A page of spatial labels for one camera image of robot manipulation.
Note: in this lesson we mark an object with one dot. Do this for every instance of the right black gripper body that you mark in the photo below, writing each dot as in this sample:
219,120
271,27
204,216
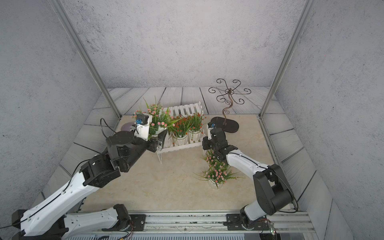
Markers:
208,145

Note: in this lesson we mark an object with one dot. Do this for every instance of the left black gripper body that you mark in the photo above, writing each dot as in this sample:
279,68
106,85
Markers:
152,147

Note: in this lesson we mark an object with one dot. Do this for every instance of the white wooden slatted rack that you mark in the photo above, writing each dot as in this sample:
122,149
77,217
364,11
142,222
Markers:
185,111

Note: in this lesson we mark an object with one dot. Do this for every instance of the pink flower potted plant back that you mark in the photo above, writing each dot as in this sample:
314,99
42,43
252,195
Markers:
212,160

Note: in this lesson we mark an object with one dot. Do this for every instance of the pink flower potted plant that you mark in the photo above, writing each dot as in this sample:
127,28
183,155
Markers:
162,118
212,160
217,175

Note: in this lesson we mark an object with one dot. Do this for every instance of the red flower potted plant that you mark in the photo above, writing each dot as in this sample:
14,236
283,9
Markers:
196,127

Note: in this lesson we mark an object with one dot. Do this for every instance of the pink flower potted plant front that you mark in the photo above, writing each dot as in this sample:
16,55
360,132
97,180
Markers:
217,175

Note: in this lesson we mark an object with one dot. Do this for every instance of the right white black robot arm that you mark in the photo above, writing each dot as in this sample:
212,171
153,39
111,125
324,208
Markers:
272,188

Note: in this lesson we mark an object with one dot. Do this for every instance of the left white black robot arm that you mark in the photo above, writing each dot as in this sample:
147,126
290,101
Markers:
51,220

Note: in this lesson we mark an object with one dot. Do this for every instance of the purple ceramic bowl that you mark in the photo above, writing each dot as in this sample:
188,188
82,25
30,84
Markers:
126,126

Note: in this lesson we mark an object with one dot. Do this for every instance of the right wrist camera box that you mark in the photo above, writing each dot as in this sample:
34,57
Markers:
211,127

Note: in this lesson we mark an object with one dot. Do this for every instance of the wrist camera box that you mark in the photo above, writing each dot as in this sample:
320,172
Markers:
143,123
211,127

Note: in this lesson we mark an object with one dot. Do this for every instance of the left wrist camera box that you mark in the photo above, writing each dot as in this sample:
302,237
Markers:
143,123

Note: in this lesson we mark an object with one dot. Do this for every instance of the bronze wire scroll stand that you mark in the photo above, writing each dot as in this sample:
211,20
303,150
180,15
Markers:
227,125

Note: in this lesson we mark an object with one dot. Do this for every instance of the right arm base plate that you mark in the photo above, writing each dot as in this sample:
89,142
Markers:
237,222

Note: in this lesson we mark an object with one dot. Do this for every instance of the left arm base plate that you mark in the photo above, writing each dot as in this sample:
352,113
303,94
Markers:
135,223

